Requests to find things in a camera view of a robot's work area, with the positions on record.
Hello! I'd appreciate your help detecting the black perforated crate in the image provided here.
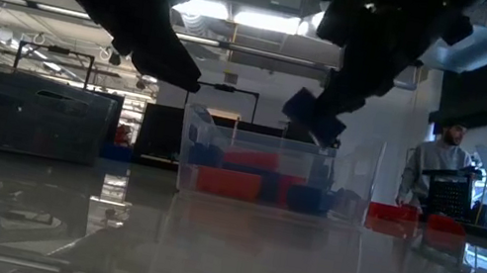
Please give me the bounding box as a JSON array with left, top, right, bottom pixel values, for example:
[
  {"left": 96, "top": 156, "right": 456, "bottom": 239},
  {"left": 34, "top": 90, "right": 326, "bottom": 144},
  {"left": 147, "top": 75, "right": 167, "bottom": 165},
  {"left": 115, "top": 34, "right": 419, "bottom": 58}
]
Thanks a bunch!
[{"left": 416, "top": 160, "right": 481, "bottom": 222}]

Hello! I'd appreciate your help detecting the long horizontal ceiling pipe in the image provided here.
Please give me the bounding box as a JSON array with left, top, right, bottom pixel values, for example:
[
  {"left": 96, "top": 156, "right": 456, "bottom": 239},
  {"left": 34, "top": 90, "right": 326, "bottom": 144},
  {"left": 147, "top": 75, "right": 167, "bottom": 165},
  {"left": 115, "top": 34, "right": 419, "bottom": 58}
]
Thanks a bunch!
[{"left": 0, "top": 0, "right": 341, "bottom": 72}]

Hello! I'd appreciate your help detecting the ceiling light panel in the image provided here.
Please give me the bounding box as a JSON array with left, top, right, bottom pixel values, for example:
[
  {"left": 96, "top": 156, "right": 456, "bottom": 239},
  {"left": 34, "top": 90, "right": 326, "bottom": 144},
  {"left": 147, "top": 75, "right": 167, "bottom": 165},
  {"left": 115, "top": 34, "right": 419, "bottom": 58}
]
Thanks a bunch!
[
  {"left": 232, "top": 6, "right": 304, "bottom": 38},
  {"left": 172, "top": 0, "right": 235, "bottom": 23}
]

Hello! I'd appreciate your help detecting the small red toy brick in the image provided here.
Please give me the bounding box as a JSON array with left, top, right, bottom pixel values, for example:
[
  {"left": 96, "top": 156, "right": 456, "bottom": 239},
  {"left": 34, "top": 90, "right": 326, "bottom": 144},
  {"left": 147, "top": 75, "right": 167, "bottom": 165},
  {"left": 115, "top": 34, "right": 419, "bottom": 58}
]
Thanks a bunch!
[{"left": 367, "top": 200, "right": 421, "bottom": 228}]

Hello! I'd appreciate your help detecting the smoky grey plastic bin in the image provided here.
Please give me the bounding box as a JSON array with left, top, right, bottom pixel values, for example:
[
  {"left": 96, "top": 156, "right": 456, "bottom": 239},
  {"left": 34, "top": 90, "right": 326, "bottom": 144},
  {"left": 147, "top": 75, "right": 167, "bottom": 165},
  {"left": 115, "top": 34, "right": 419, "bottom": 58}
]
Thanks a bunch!
[{"left": 0, "top": 65, "right": 122, "bottom": 169}]

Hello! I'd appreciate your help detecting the white plastic bin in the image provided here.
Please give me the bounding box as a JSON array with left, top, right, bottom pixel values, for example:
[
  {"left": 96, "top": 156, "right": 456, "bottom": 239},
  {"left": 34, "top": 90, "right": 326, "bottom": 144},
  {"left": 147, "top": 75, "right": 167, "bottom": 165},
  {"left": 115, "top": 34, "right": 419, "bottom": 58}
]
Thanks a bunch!
[{"left": 216, "top": 128, "right": 339, "bottom": 193}]

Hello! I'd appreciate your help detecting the person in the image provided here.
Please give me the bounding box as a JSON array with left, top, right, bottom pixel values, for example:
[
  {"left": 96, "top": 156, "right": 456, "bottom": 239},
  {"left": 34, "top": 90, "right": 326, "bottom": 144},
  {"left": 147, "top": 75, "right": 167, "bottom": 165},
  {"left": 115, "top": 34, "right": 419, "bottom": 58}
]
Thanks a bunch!
[{"left": 394, "top": 114, "right": 483, "bottom": 220}]

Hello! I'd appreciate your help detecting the black monitor panel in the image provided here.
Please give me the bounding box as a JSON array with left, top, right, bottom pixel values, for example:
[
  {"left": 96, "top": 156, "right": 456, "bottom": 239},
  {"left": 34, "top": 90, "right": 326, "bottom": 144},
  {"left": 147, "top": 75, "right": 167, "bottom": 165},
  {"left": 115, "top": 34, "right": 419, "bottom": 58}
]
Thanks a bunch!
[{"left": 134, "top": 101, "right": 189, "bottom": 161}]

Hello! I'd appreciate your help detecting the long red-orange toy brick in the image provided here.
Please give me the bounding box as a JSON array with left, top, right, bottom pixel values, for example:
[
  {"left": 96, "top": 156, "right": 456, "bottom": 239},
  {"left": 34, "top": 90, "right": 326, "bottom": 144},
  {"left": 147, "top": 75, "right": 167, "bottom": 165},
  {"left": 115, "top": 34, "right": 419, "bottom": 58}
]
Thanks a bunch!
[
  {"left": 192, "top": 164, "right": 263, "bottom": 204},
  {"left": 222, "top": 144, "right": 282, "bottom": 174}
]

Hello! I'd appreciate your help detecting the clear plastic bin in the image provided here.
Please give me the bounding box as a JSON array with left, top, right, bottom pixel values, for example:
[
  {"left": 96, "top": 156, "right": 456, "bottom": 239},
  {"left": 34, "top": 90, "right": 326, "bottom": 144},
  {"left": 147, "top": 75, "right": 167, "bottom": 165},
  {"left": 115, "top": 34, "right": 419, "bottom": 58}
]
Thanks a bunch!
[{"left": 170, "top": 102, "right": 390, "bottom": 229}]

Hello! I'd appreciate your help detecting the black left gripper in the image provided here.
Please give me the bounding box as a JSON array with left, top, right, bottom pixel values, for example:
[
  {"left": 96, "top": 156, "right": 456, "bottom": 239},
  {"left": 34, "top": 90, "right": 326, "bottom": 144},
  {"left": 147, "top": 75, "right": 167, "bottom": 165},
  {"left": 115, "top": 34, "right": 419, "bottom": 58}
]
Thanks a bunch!
[{"left": 58, "top": 0, "right": 219, "bottom": 95}]

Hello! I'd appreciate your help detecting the black station frame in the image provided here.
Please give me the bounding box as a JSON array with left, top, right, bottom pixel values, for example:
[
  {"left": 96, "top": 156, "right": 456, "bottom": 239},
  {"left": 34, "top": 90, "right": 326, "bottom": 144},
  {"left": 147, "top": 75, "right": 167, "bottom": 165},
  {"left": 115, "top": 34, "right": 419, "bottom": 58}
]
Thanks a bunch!
[
  {"left": 191, "top": 79, "right": 261, "bottom": 126},
  {"left": 10, "top": 39, "right": 96, "bottom": 91}
]

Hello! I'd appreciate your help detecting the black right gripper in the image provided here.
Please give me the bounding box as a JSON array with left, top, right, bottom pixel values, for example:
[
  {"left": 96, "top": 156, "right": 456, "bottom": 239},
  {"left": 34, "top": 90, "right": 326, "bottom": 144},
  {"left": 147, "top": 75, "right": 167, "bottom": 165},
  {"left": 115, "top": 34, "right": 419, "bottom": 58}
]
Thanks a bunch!
[{"left": 301, "top": 0, "right": 447, "bottom": 139}]

